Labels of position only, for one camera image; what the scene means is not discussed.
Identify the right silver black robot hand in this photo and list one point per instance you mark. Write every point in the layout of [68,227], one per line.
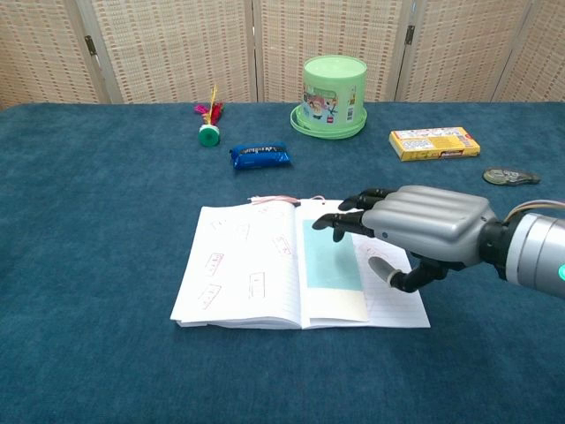
[432,225]

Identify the light blue tasselled bookmark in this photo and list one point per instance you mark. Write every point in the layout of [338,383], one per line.
[331,274]

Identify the white lined notebook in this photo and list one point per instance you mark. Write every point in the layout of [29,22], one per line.
[238,282]

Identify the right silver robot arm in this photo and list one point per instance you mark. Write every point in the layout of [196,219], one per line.
[538,252]

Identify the yellow cardboard box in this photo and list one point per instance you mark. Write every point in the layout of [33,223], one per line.
[434,143]

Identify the dark correction tape dispenser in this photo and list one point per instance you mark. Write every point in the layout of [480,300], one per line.
[507,176]

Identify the green plastic bucket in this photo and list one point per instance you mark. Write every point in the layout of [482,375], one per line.
[331,88]

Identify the blue snack packet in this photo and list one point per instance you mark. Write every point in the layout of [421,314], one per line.
[260,159]

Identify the colourful feather shuttlecock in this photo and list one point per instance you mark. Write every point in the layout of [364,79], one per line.
[208,134]

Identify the woven folding screen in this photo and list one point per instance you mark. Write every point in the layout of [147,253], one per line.
[176,48]

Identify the blue felt table cloth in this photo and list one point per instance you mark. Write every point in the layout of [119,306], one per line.
[88,221]

